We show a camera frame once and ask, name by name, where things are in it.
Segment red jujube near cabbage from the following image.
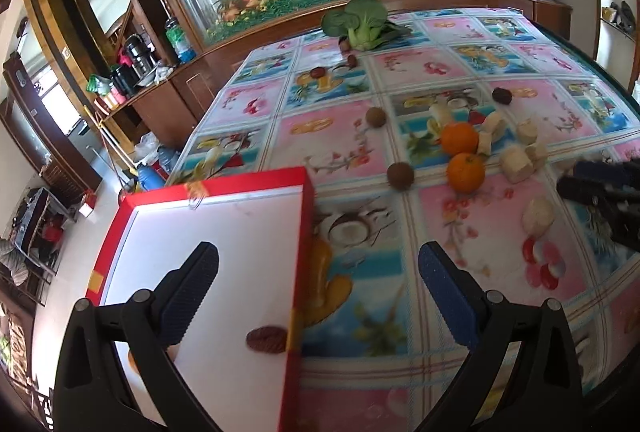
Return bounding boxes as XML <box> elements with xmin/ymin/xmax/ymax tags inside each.
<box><xmin>347</xmin><ymin>54</ymin><xmax>358</xmax><ymax>68</ymax></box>

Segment dark side table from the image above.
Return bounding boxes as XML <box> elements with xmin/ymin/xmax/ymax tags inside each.
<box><xmin>10</xmin><ymin>187</ymin><xmax>75</xmax><ymax>276</ymax></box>

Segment dark red jujube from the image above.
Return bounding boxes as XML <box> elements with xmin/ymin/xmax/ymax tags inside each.
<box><xmin>491</xmin><ymin>87</ymin><xmax>513</xmax><ymax>106</ymax></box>
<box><xmin>245</xmin><ymin>326</ymin><xmax>288</xmax><ymax>355</ymax></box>

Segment fruit pattern tablecloth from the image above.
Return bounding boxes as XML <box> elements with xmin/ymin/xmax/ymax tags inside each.
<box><xmin>170</xmin><ymin>8</ymin><xmax>639</xmax><ymax>431</ymax></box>

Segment green water bottle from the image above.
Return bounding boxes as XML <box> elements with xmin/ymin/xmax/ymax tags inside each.
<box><xmin>165</xmin><ymin>17</ymin><xmax>196</xmax><ymax>63</ymax></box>

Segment red jujube far left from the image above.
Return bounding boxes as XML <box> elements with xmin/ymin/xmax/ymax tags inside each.
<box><xmin>309</xmin><ymin>66</ymin><xmax>326</xmax><ymax>80</ymax></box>

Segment black thermos jug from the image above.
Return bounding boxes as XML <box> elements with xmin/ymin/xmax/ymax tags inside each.
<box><xmin>124</xmin><ymin>34</ymin><xmax>155</xmax><ymax>78</ymax></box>

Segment brown longan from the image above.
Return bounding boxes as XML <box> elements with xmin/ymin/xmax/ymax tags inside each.
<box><xmin>386</xmin><ymin>162</ymin><xmax>414</xmax><ymax>191</ymax></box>
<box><xmin>366</xmin><ymin>106</ymin><xmax>387</xmax><ymax>129</ymax></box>

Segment orange tangerine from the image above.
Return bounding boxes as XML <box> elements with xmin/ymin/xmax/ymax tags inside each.
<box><xmin>440</xmin><ymin>122</ymin><xmax>480</xmax><ymax>157</ymax></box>
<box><xmin>446</xmin><ymin>152</ymin><xmax>486</xmax><ymax>195</ymax></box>

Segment blue thermos flask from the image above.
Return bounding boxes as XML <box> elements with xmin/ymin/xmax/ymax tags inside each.
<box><xmin>137</xmin><ymin>164</ymin><xmax>165</xmax><ymax>191</ymax></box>

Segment red white shallow box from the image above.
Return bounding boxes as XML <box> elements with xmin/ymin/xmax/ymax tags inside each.
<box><xmin>87</xmin><ymin>167</ymin><xmax>314</xmax><ymax>431</ymax></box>

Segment green bok choy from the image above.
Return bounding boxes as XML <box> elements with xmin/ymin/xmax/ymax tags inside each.
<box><xmin>320</xmin><ymin>0</ymin><xmax>412</xmax><ymax>51</ymax></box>

